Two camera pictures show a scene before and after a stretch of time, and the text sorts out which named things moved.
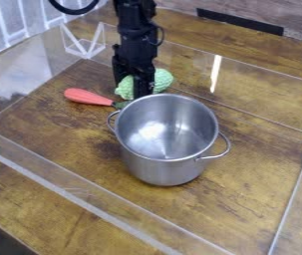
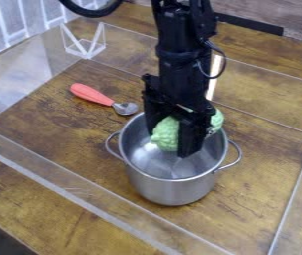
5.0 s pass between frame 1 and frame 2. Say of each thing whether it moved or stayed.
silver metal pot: moved
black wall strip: stayed
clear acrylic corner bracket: stayed
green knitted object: moved
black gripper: moved
